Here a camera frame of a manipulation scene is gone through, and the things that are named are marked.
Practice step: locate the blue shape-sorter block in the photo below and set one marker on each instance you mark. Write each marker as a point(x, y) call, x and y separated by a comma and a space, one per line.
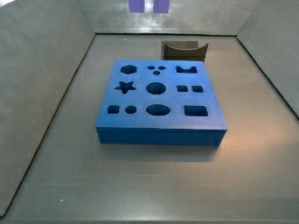
point(160, 102)

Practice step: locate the dark grey curved-top block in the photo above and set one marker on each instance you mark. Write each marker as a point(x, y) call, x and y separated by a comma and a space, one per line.
point(183, 50)

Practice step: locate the purple double-square object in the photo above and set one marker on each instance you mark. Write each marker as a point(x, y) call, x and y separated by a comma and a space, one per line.
point(160, 6)

